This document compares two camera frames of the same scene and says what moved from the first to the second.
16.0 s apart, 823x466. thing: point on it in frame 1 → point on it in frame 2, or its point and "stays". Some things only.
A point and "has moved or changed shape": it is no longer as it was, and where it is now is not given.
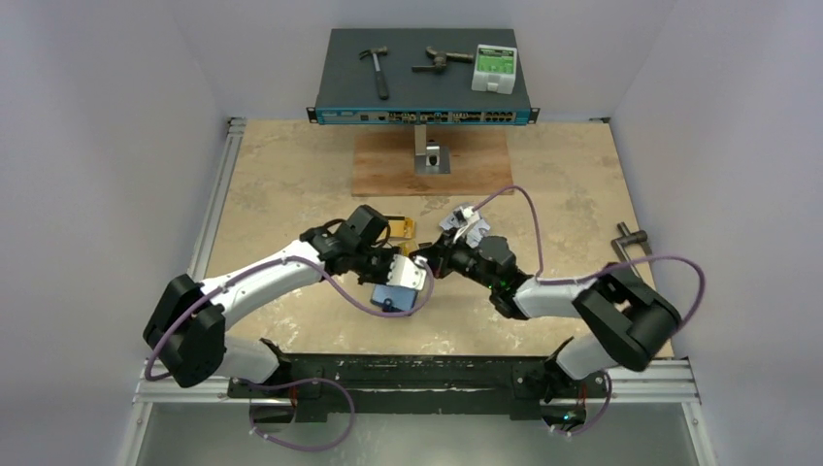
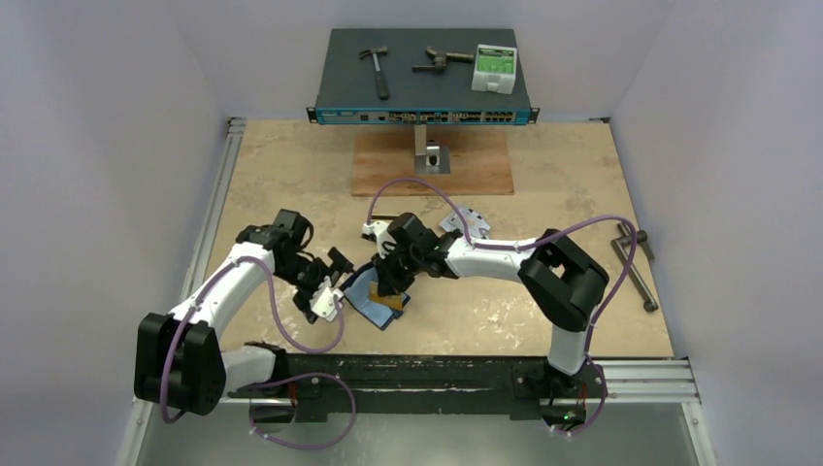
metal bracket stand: (430, 158) stays
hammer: (381, 83) stays
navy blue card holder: (393, 298) has moved or changed shape
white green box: (495, 68) stays
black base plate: (318, 384) stays
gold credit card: (407, 247) has moved or changed shape
